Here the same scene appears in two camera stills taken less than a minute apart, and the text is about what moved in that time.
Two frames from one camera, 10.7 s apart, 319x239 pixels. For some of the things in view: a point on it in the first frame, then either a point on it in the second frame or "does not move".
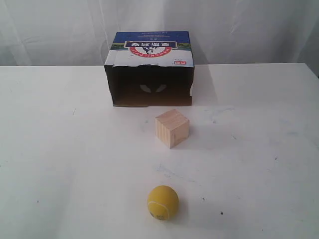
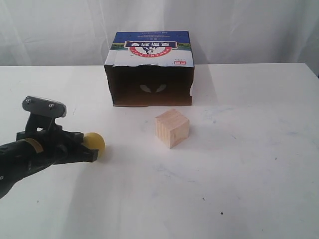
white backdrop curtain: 42,33 does not move
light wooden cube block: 172,128 does not move
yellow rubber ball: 163,202 -> 94,141
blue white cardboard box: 151,68 does not move
